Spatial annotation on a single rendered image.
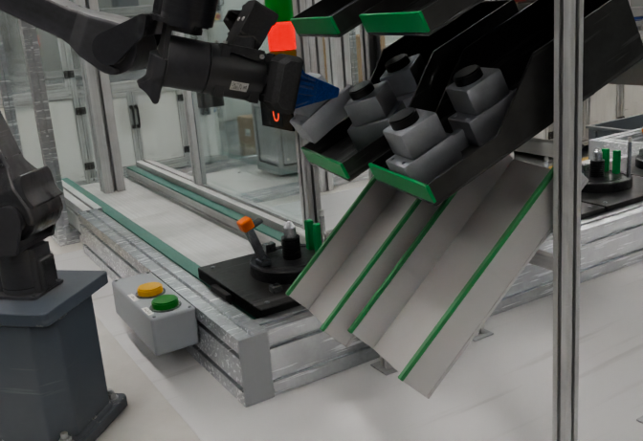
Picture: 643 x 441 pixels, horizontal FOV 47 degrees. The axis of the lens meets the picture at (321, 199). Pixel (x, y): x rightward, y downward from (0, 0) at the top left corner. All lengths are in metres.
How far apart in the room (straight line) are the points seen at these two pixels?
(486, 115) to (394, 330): 0.27
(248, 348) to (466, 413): 0.30
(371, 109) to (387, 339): 0.27
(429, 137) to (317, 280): 0.32
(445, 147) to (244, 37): 0.26
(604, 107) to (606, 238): 5.39
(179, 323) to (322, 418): 0.27
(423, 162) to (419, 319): 0.19
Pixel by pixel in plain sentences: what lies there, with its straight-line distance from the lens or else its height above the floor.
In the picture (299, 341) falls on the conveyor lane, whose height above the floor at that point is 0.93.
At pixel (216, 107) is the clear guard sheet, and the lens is 1.75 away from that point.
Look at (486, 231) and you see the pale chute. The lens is 0.85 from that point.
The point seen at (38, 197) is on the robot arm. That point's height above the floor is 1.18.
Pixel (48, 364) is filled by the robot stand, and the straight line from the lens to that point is 0.97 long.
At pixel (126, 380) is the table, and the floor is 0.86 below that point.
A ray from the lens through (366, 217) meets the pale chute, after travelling 0.99.
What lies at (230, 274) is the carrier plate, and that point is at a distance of 1.21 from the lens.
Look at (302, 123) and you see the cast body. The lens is 0.86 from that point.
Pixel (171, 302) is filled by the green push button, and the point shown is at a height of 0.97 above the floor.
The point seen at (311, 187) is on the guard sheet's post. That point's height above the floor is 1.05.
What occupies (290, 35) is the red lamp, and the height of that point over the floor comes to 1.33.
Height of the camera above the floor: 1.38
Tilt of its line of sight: 15 degrees down
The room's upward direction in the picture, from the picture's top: 5 degrees counter-clockwise
